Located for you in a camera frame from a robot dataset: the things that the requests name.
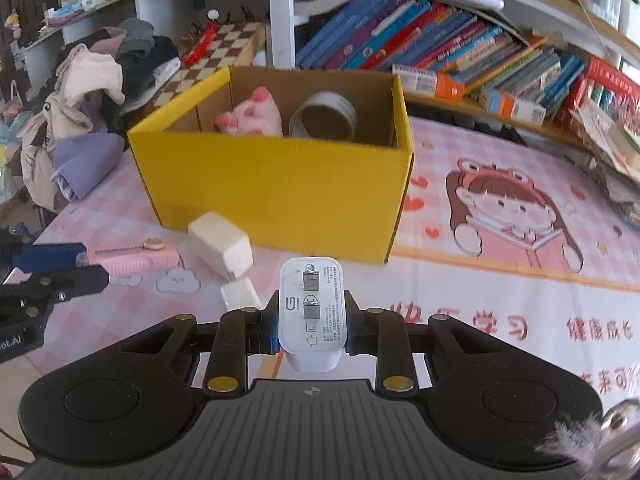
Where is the white wall charger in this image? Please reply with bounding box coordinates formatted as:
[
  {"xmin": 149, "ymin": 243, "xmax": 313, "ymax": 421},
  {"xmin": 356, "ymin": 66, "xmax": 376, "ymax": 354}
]
[{"xmin": 278, "ymin": 257, "xmax": 347, "ymax": 373}]

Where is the large white power adapter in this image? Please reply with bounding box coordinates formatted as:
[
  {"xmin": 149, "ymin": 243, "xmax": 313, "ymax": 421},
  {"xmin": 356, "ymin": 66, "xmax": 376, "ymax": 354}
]
[{"xmin": 188, "ymin": 211, "xmax": 254, "ymax": 282}]

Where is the small white charger cube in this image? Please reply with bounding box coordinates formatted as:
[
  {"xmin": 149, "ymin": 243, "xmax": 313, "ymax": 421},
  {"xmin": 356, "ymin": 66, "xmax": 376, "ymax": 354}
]
[{"xmin": 220, "ymin": 276, "xmax": 262, "ymax": 311}]

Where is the pink utility knife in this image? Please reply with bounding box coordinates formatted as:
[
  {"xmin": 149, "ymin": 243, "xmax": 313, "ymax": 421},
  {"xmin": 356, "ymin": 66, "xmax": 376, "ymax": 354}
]
[{"xmin": 85, "ymin": 238, "xmax": 181, "ymax": 278}]

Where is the pile of clothes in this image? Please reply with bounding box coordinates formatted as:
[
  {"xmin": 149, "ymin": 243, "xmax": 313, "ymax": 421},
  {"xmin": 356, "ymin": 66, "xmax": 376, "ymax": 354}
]
[{"xmin": 18, "ymin": 18, "xmax": 181, "ymax": 212}]

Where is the yellow cardboard box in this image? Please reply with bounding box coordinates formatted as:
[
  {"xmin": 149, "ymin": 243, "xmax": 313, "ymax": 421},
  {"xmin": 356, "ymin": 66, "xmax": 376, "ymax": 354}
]
[{"xmin": 128, "ymin": 66, "xmax": 414, "ymax": 264}]

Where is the pink checkered table mat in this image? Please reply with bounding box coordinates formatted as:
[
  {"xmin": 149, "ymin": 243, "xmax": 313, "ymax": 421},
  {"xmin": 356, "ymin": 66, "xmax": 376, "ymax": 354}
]
[{"xmin": 29, "ymin": 119, "xmax": 639, "ymax": 405}]

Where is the pink plush pig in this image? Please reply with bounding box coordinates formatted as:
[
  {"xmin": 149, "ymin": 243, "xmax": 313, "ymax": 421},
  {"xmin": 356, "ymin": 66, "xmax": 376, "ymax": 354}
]
[{"xmin": 215, "ymin": 86, "xmax": 283, "ymax": 138}]

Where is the white printed tape roll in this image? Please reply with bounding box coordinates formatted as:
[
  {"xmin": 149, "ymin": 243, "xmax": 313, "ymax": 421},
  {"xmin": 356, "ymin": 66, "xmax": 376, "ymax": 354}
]
[{"xmin": 288, "ymin": 91, "xmax": 358, "ymax": 142}]

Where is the orange white small box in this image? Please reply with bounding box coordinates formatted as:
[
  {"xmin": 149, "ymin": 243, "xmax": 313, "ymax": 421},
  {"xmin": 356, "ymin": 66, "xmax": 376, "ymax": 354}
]
[{"xmin": 392, "ymin": 64, "xmax": 464, "ymax": 103}]

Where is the wooden chessboard box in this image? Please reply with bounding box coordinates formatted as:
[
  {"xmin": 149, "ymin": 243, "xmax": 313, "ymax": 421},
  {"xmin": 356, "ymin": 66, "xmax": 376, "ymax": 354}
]
[{"xmin": 143, "ymin": 23, "xmax": 266, "ymax": 114}]

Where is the red tassel ornament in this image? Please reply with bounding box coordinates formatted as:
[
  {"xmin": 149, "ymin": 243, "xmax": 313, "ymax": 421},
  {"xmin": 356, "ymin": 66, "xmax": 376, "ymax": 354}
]
[{"xmin": 181, "ymin": 9, "xmax": 219, "ymax": 68}]

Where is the row of books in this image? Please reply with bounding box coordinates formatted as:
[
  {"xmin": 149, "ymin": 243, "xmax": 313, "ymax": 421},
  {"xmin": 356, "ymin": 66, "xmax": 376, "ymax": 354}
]
[{"xmin": 295, "ymin": 0, "xmax": 639, "ymax": 125}]

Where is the stack of papers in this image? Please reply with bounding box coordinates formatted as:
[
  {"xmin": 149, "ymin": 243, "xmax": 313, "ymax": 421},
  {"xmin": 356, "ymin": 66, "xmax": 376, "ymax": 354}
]
[{"xmin": 572, "ymin": 100, "xmax": 639, "ymax": 231}]

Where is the white wooden bookshelf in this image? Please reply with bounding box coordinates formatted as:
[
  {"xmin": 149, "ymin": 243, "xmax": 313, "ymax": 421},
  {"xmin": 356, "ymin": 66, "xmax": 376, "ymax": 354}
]
[{"xmin": 19, "ymin": 0, "xmax": 640, "ymax": 156}]

